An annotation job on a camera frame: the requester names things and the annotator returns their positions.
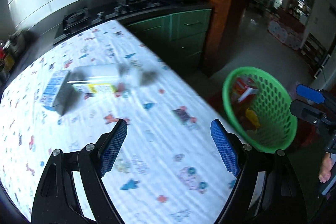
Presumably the green kitchen cabinet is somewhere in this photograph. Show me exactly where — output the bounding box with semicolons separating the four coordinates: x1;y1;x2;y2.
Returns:
127;9;211;69

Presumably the person's right hand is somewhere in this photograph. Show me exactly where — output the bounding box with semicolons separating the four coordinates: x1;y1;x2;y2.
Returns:
318;153;333;183

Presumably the green perforated waste basket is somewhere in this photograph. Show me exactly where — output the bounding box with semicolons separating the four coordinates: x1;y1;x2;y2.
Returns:
222;67;297;153

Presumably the yellow snack packet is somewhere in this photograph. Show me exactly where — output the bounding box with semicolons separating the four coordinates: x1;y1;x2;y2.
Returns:
245;109;260;129

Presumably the red wrapper in basket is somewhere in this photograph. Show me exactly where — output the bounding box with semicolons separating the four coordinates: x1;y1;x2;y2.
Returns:
230;76;259;107

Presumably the patterned white tablecloth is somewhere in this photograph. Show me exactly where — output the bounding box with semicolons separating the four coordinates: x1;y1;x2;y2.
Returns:
1;20;234;223

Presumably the blue white milk carton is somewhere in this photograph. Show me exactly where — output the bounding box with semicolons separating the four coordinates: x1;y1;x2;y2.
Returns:
39;70;78;116

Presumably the clear plastic water bottle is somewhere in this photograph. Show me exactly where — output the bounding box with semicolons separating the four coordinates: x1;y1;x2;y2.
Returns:
68;63;158;94

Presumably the condiment bottles group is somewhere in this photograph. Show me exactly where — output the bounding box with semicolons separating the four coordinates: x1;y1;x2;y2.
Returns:
1;31;27;73

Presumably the black gas stove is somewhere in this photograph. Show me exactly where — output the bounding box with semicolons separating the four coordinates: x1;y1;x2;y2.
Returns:
62;0;161;34

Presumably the brown wooden door frame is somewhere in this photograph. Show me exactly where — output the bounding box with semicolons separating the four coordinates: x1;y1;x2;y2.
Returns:
205;0;246;63

